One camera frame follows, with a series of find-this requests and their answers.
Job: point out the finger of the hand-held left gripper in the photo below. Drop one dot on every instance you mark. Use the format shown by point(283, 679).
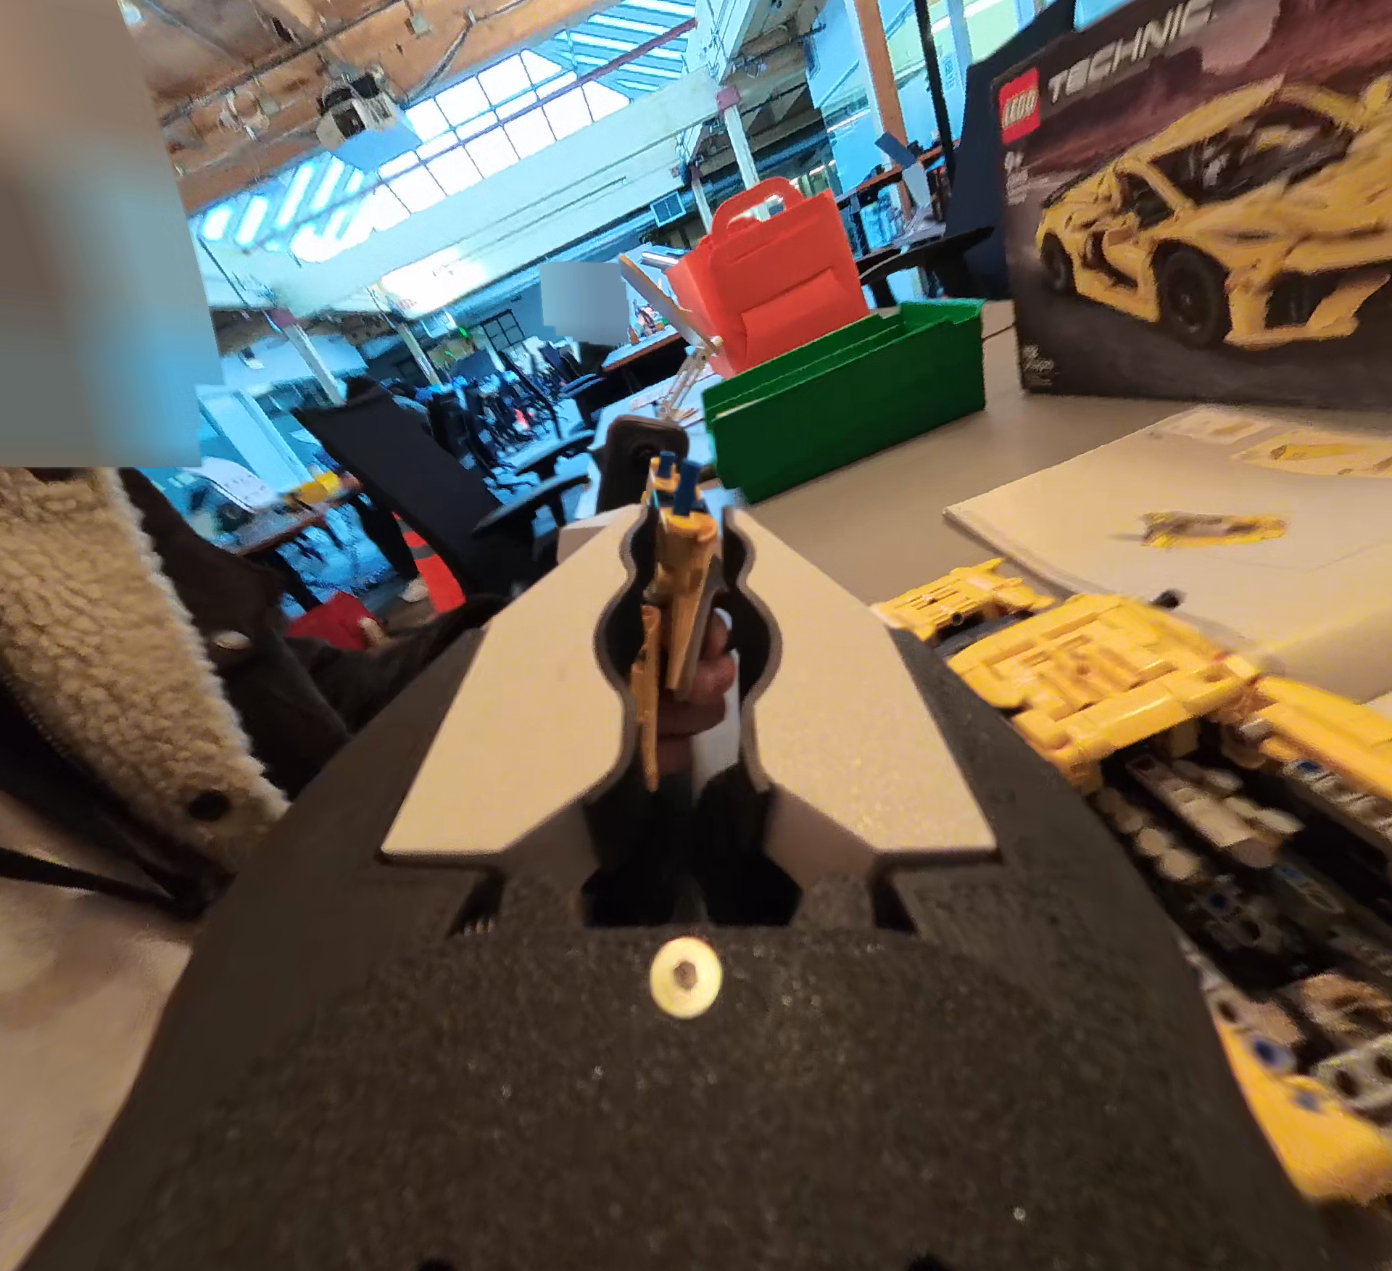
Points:
point(701, 628)
point(588, 537)

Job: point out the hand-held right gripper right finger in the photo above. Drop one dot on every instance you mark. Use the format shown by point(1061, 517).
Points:
point(871, 749)

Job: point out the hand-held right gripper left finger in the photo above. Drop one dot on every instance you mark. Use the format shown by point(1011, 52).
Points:
point(511, 749)

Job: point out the yellow brick panel assembly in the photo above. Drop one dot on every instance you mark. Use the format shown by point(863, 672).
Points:
point(685, 553)

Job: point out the yellow toy brick car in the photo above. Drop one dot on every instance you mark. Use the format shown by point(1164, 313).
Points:
point(1087, 661)

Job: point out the grey desk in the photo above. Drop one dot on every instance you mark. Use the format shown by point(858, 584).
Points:
point(871, 520)

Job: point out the person's left hand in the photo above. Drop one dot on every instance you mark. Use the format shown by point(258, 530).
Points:
point(701, 716)

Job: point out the wood lamp with white joints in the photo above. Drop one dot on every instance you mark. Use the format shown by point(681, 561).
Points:
point(679, 346)

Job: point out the orange traffic cone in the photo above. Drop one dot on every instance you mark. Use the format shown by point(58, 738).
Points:
point(435, 569)

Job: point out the green plastic bin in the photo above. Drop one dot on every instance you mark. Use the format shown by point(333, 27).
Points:
point(849, 401)

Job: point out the red plastic container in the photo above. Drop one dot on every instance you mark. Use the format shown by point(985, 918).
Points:
point(783, 281)

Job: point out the open instruction booklet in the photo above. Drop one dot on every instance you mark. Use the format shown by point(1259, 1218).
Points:
point(1251, 575)

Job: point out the white ceiling projector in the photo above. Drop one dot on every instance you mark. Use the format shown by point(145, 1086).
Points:
point(359, 113)

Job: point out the dark office chair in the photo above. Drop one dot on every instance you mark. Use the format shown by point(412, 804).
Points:
point(979, 151)

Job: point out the person's white shirt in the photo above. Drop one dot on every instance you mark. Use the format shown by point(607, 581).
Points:
point(65, 1021)

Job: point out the black stand pole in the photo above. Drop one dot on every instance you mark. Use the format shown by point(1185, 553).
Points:
point(919, 9)

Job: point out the toy car picture box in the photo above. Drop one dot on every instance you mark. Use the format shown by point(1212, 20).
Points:
point(1196, 204)

